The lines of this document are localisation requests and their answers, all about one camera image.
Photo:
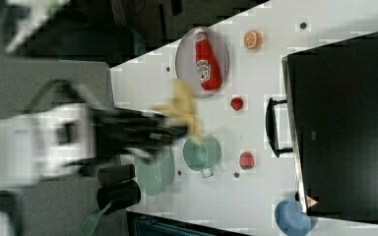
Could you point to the red plush ketchup bottle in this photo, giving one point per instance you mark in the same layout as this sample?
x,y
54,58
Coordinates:
x,y
207,67

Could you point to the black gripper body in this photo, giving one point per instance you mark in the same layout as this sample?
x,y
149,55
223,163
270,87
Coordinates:
x,y
120,131

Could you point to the pink plush strawberry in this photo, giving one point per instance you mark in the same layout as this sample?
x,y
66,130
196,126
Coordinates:
x,y
246,160

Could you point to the dark red plush strawberry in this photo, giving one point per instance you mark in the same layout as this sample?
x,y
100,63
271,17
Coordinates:
x,y
237,103

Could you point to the green cup with handle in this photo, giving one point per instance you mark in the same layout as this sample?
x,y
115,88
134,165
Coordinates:
x,y
204,156

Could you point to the black cylinder cup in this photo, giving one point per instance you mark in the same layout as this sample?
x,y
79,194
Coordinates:
x,y
118,197
114,175

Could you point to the yellow plush peeled banana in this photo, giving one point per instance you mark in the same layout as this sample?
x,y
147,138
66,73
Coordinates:
x,y
181,106

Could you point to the green perforated colander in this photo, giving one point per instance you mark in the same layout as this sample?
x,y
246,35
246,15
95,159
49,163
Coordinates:
x,y
155,175

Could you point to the blue bowl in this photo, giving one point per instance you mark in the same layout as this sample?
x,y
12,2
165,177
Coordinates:
x,y
290,220

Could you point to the green spatula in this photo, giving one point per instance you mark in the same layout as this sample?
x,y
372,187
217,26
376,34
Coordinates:
x,y
89,226

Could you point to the plush orange slice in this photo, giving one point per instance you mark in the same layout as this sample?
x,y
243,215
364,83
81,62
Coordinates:
x,y
252,39

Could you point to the black toaster oven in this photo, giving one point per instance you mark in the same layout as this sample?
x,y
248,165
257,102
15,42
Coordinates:
x,y
331,96

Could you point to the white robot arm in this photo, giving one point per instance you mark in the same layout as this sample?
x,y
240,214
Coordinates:
x,y
54,143

